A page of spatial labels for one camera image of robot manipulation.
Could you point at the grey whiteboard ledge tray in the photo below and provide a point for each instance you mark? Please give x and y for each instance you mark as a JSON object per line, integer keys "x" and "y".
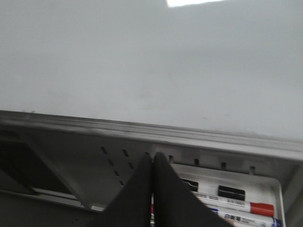
{"x": 247, "y": 144}

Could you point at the white marker tray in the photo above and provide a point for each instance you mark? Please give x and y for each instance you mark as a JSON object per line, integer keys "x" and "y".
{"x": 257, "y": 189}

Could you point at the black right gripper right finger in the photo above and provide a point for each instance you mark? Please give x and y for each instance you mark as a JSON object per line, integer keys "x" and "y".
{"x": 174, "y": 204}

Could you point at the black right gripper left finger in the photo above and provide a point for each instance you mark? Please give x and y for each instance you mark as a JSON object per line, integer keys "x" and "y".
{"x": 132, "y": 206}

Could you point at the blue capped marker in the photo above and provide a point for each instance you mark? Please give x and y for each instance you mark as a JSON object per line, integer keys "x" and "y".
{"x": 245, "y": 218}

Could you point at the red capped marker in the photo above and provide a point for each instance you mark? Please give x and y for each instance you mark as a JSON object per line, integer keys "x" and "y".
{"x": 234, "y": 204}

